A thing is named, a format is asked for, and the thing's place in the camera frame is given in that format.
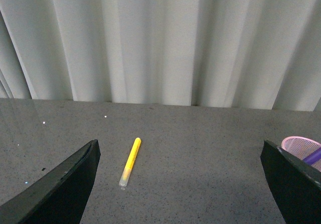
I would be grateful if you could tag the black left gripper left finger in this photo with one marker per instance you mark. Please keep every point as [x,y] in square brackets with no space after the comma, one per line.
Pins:
[61,195]

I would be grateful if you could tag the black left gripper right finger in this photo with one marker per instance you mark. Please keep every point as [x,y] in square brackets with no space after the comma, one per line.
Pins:
[295,185]

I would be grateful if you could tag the purple marker pen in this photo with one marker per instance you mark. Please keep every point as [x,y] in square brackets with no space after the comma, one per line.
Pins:
[313,157]

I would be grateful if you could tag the pink mesh pen cup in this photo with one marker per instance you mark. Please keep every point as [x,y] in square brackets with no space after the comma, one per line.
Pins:
[301,147]

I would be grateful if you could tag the yellow marker pen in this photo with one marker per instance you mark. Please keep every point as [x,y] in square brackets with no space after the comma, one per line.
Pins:
[130,163]

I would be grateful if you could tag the white pleated curtain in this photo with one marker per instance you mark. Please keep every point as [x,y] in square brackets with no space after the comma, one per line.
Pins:
[262,54]

